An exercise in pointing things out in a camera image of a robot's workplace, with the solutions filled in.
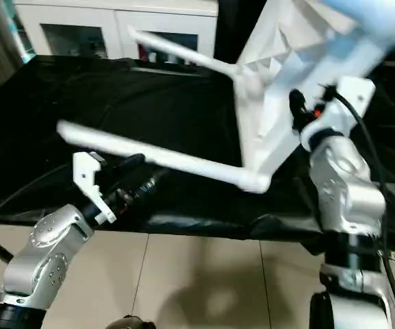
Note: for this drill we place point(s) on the white plastic table leg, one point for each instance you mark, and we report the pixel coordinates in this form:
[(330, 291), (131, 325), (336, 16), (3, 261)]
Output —
[(183, 53), (382, 27), (149, 150)]

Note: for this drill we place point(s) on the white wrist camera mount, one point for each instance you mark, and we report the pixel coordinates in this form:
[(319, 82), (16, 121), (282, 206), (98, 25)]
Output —
[(351, 92), (87, 171)]

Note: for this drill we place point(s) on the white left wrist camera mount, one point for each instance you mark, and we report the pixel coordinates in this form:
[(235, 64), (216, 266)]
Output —
[(87, 171)]

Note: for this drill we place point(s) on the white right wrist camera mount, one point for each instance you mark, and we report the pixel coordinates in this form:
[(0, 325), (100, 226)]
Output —
[(351, 92)]

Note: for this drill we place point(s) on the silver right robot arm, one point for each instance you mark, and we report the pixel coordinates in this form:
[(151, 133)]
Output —
[(347, 192)]

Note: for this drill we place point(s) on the white cabinet with glass doors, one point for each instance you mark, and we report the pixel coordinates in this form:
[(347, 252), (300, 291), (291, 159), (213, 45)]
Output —
[(115, 17)]

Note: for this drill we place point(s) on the black mat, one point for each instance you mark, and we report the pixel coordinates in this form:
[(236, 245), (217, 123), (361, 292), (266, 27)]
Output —
[(149, 96)]

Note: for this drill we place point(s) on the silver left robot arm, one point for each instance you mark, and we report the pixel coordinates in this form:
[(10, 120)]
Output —
[(53, 233)]

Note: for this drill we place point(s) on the small red item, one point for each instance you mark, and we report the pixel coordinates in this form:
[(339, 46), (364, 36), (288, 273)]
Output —
[(144, 53)]

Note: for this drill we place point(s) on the white plastic table top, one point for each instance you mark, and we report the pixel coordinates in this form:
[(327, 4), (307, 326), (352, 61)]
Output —
[(276, 51)]

